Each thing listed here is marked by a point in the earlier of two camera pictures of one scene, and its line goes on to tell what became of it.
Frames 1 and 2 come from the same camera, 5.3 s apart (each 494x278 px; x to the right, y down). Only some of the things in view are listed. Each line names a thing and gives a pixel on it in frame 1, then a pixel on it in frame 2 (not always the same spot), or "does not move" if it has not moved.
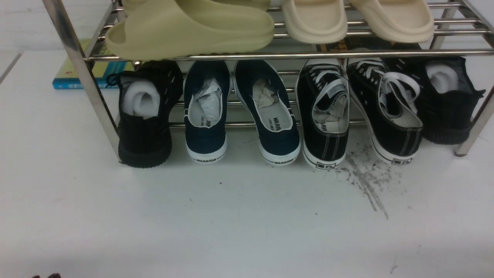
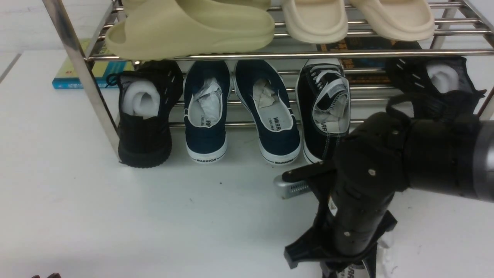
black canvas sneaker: x=322 y=99 does not move
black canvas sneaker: x=387 y=101 to x=331 y=270
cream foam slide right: x=404 y=21 does not move
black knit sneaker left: x=149 y=92 does not move
